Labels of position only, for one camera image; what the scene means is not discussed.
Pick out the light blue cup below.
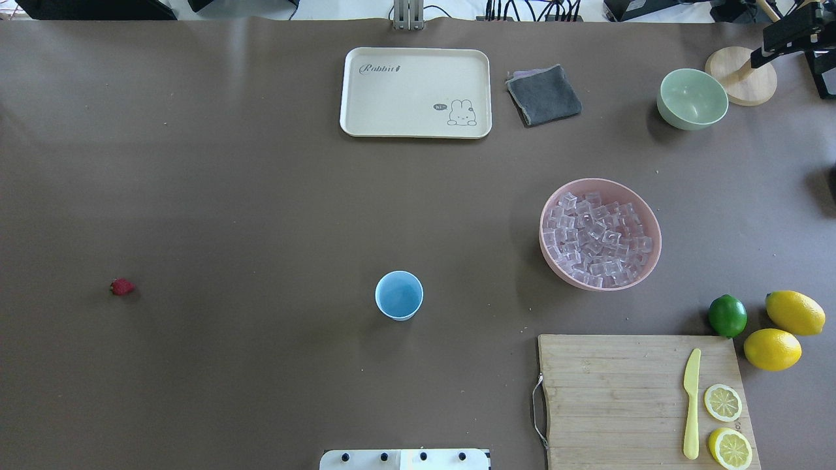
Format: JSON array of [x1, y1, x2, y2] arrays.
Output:
[[374, 271, 424, 321]]

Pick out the pile of clear ice cubes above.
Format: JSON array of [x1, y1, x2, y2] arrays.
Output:
[[543, 191, 654, 289]]

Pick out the wooden cup stand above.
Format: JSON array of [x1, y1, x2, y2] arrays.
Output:
[[705, 0, 782, 106]]

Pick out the cream rabbit tray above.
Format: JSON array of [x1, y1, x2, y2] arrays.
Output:
[[340, 47, 492, 139]]

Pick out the pink bowl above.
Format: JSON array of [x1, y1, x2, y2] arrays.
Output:
[[539, 178, 662, 292]]

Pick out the grey folded cloth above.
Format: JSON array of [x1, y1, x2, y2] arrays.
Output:
[[506, 63, 583, 127]]

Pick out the bamboo cutting board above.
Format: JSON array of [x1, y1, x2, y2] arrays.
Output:
[[537, 334, 748, 469]]

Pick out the green bowl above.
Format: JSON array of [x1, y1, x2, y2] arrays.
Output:
[[656, 69, 729, 131]]

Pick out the red strawberry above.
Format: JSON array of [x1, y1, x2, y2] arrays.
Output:
[[110, 277, 137, 296]]

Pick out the green lime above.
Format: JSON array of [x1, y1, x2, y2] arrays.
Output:
[[708, 294, 748, 339]]

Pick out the lemon slice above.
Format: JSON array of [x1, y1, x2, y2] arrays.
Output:
[[703, 383, 743, 422]]

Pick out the yellow plastic knife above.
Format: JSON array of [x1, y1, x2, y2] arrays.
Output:
[[682, 348, 701, 460]]

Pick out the yellow lemon inner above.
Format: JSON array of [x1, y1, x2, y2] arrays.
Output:
[[743, 328, 803, 371]]

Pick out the yellow lemon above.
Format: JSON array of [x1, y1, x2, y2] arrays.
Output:
[[743, 328, 803, 371], [765, 290, 826, 336]]

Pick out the lemon half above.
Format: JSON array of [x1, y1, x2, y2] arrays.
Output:
[[707, 428, 754, 469]]

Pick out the yellow lemon outer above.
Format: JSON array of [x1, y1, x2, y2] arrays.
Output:
[[765, 290, 826, 336]]

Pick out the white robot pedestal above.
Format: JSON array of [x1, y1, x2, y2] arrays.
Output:
[[319, 447, 492, 469]]

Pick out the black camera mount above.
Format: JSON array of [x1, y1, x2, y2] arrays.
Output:
[[749, 1, 835, 99]]

